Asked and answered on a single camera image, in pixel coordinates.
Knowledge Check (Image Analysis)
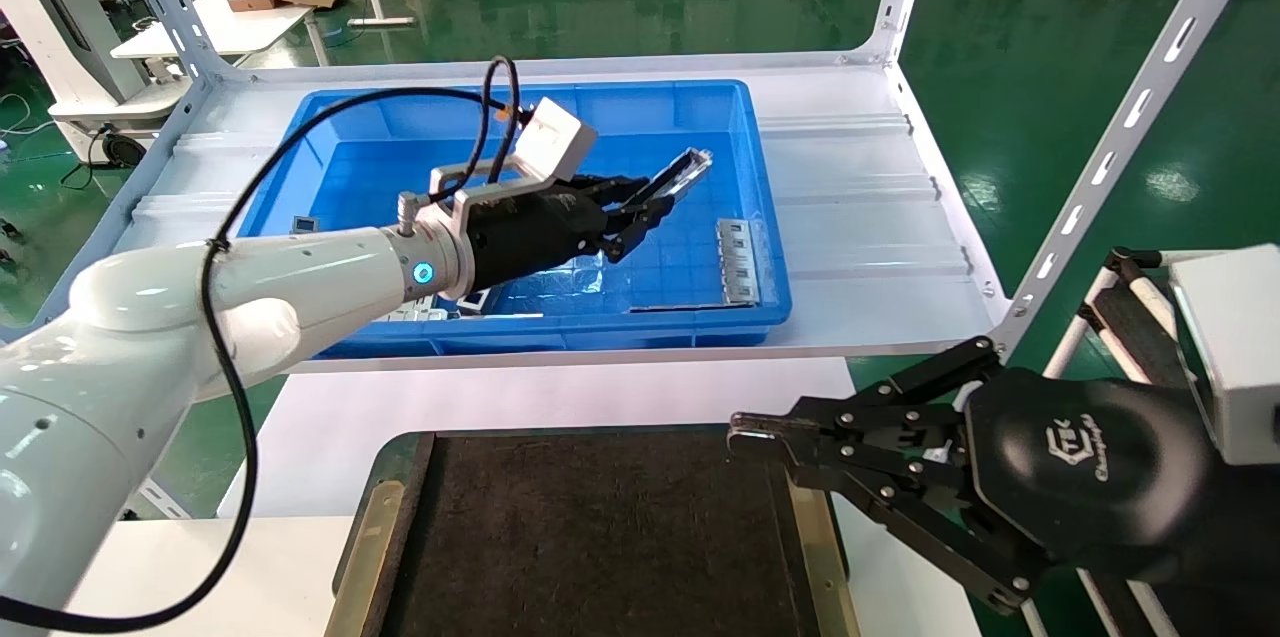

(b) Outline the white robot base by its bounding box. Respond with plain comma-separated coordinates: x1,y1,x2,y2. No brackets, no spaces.
0,0,193,166

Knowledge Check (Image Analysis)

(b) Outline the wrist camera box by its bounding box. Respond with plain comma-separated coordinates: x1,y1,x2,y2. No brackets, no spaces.
1168,245,1280,466
430,97,598,218

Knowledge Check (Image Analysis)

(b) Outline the blue plastic bin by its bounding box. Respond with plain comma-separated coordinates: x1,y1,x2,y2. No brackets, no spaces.
232,80,793,358

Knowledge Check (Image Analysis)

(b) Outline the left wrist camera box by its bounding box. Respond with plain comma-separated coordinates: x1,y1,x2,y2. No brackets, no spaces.
430,97,598,218

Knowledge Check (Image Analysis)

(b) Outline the long grey metal channel part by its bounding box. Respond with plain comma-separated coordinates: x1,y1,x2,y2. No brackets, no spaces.
645,148,714,208

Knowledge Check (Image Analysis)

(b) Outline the black flat container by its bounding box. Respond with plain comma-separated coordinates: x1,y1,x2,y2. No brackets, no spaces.
322,425,861,637

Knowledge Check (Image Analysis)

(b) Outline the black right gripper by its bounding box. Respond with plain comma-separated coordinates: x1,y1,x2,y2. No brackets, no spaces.
730,337,1280,637

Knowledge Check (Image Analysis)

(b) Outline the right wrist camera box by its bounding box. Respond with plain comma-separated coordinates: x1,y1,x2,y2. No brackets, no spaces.
1168,245,1280,466

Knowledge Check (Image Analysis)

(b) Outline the clear plastic film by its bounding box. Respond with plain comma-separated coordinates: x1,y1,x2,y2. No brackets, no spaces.
500,252,623,298

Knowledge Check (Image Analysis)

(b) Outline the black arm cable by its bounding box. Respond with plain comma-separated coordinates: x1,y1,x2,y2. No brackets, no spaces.
0,55,526,634

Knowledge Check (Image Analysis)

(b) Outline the white and black tube stand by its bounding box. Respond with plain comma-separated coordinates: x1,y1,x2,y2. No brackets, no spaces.
1040,247,1196,390

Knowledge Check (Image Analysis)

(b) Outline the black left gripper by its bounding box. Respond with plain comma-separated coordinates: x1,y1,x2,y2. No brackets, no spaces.
468,175,676,290

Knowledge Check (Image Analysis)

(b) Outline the white table with box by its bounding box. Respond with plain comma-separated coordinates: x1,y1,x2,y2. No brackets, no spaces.
110,0,359,63

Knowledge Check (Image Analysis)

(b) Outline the grey perforated metal plate part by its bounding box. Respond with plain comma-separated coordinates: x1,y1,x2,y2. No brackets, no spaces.
716,219,761,308

